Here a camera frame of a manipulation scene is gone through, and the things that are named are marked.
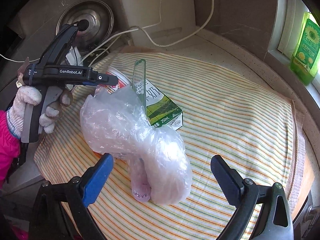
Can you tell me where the red white yogurt cup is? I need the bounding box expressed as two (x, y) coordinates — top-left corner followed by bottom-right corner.
(93, 65), (132, 98)

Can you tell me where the clear plastic bag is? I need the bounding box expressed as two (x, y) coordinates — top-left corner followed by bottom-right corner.
(80, 86), (193, 205)

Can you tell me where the green white milk carton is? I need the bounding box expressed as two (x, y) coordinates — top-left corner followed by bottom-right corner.
(135, 80), (183, 130)

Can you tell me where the clear plastic toothbrush tube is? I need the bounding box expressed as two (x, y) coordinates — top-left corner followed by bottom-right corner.
(128, 59), (151, 203)

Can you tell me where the pink sleeved left forearm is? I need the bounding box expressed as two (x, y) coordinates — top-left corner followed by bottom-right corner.
(0, 111), (20, 189)

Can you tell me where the white gloved left hand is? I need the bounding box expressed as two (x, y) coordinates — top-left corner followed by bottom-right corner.
(6, 57), (74, 138)

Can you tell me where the white power strip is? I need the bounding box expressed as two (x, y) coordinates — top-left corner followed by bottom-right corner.
(65, 47), (83, 66)

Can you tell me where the steel pot lid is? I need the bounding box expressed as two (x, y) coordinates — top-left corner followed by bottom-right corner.
(55, 0), (114, 54)

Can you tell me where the white cutting board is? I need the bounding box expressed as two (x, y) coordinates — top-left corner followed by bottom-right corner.
(121, 0), (196, 45)

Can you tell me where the striped cloth mat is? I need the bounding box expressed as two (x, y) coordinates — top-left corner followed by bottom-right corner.
(34, 51), (301, 240)

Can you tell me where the green dish soap bottle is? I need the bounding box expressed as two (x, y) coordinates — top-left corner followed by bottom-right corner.
(290, 12), (320, 86)

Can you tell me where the white cable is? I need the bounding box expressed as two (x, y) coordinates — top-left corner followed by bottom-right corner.
(0, 0), (216, 67)

